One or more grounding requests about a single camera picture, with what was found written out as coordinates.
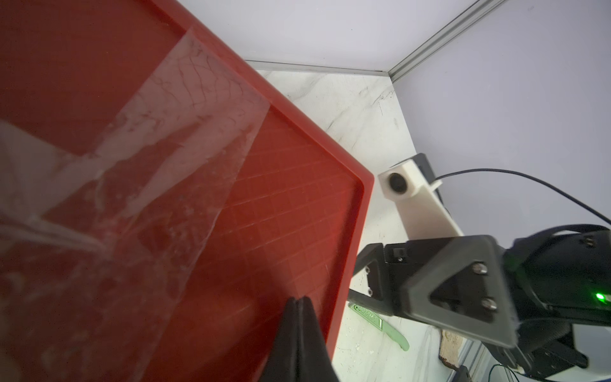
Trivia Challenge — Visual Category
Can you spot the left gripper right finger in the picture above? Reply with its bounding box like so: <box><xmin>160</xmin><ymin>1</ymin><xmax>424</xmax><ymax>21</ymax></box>
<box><xmin>298</xmin><ymin>297</ymin><xmax>339</xmax><ymax>382</ymax></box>

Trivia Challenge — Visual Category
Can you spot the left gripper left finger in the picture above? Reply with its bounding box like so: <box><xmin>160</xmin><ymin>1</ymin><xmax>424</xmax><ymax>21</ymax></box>
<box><xmin>259</xmin><ymin>298</ymin><xmax>300</xmax><ymax>382</ymax></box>

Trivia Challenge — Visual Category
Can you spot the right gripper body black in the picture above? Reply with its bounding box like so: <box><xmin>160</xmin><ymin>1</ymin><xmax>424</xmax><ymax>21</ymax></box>
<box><xmin>348</xmin><ymin>236</ymin><xmax>519</xmax><ymax>349</ymax></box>

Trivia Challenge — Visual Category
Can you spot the green fruit knife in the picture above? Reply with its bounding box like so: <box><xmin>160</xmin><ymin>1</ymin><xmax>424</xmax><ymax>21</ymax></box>
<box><xmin>348</xmin><ymin>302</ymin><xmax>410</xmax><ymax>352</ymax></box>

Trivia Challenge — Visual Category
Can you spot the red drawer cabinet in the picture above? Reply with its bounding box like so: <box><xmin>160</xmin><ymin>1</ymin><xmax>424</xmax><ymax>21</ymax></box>
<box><xmin>1</xmin><ymin>1</ymin><xmax>373</xmax><ymax>381</ymax></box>

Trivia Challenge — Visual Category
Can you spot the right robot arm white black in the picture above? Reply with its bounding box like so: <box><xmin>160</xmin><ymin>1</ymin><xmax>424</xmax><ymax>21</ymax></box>
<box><xmin>348</xmin><ymin>224</ymin><xmax>610</xmax><ymax>381</ymax></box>

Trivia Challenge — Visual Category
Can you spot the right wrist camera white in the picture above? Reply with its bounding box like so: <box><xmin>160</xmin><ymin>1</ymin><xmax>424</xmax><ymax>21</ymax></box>
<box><xmin>378</xmin><ymin>153</ymin><xmax>464</xmax><ymax>240</ymax></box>

